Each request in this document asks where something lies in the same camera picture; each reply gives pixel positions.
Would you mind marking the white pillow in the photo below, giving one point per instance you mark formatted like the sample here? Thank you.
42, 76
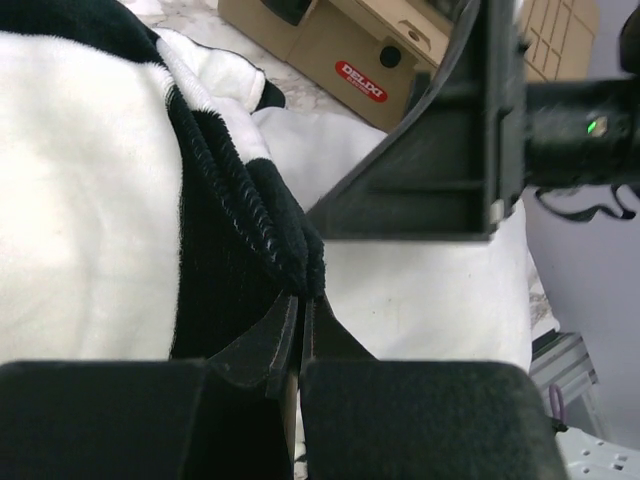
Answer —
407, 301

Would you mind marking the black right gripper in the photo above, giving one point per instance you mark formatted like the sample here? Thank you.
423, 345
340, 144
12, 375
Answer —
456, 165

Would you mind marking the black and white checkered pillowcase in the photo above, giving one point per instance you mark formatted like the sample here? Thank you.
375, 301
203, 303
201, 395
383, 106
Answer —
142, 215

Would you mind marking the tan plastic toolbox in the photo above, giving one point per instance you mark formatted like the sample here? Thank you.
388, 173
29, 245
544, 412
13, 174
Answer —
378, 57

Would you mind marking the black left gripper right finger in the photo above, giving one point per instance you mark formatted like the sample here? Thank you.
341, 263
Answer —
370, 419

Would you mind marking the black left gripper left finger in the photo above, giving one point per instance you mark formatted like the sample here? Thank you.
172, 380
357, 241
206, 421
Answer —
228, 417

